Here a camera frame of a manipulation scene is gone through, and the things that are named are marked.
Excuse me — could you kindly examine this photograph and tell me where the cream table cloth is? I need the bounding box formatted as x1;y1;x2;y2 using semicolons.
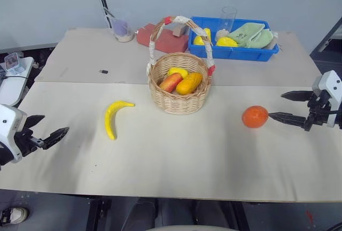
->
0;80;342;204

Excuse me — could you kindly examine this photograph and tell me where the red-yellow mango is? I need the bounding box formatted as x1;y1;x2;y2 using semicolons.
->
159;72;185;94

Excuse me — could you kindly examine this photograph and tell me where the yellow banana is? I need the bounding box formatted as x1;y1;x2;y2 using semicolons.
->
104;100;136;141

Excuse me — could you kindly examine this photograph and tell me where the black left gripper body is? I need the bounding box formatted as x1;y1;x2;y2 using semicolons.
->
14;127;45;158

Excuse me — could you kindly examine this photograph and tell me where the orange yellow mango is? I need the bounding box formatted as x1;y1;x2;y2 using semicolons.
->
175;72;203;96

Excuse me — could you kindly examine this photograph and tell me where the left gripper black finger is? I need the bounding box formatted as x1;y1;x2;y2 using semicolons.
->
25;114;46;132
42;127;70;150

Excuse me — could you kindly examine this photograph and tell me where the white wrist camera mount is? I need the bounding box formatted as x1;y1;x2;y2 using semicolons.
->
312;70;342;129
0;103;29;163

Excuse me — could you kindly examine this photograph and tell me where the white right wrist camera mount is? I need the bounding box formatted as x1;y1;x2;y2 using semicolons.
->
312;70;342;129

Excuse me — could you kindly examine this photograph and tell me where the blue plastic bin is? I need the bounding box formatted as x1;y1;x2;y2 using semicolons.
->
187;16;280;62

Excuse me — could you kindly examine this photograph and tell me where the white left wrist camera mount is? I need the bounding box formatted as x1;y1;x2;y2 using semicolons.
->
0;103;29;163

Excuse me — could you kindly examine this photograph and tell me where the red brick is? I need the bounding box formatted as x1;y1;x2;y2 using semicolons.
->
136;22;190;54

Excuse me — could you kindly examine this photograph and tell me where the dark metal frame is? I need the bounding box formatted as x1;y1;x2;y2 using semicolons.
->
309;16;342;61

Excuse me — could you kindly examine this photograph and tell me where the wicker basket with handle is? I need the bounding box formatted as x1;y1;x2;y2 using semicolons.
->
146;14;217;116

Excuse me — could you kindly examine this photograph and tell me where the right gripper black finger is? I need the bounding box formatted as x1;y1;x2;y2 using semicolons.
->
267;112;307;129
281;90;314;102

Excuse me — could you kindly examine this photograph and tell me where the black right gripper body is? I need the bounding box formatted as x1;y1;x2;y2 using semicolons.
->
304;90;331;133

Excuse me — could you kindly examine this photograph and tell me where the white shoe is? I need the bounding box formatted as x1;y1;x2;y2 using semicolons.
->
0;206;30;226

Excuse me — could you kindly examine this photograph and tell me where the yellow lemon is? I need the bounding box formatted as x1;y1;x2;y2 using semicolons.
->
167;66;189;80

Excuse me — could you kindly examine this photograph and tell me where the clear cup with purple content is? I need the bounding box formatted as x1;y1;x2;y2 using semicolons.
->
110;16;135;43

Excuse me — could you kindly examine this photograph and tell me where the round orange fruit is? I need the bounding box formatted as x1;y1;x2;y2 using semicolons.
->
241;105;269;129

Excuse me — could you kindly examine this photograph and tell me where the yellow toy fruit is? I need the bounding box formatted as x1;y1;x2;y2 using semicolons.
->
193;27;213;47
215;36;239;48

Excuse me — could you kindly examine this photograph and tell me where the clear tall glass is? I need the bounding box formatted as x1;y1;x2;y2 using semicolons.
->
217;6;238;40

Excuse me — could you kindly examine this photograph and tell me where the white device with screen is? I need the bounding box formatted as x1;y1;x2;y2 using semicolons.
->
0;51;36;106

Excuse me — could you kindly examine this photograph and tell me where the green folded cloth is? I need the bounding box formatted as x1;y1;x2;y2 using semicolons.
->
227;21;275;49

